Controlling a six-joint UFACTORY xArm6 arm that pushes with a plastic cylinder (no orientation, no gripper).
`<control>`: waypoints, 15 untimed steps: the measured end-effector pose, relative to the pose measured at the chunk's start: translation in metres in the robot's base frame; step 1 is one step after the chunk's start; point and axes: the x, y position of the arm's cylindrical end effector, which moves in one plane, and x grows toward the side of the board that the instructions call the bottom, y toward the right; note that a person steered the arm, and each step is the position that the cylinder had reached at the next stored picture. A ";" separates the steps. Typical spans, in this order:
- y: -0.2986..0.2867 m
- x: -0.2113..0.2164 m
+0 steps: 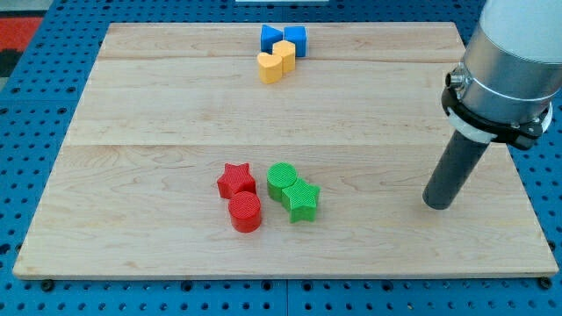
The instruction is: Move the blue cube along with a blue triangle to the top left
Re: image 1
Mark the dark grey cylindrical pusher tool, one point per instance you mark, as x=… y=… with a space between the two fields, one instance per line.
x=457 y=162

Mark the red star block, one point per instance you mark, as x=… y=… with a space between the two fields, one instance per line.
x=236 y=179

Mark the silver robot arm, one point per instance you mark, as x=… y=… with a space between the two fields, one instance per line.
x=501 y=90

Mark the yellow heart block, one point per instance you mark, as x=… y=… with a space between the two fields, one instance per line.
x=270 y=67

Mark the light wooden board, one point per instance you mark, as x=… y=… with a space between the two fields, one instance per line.
x=133 y=193

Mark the green cylinder block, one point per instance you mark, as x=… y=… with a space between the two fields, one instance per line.
x=279 y=176

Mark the red cylinder block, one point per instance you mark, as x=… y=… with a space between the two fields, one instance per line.
x=245 y=211

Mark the yellow hexagon block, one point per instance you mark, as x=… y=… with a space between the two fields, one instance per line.
x=286 y=50

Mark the blue triangle block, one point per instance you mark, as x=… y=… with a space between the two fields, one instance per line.
x=268 y=37

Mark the blue cube block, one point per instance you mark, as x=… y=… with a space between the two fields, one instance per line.
x=298 y=36

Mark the green star block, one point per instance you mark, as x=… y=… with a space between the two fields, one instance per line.
x=301 y=201

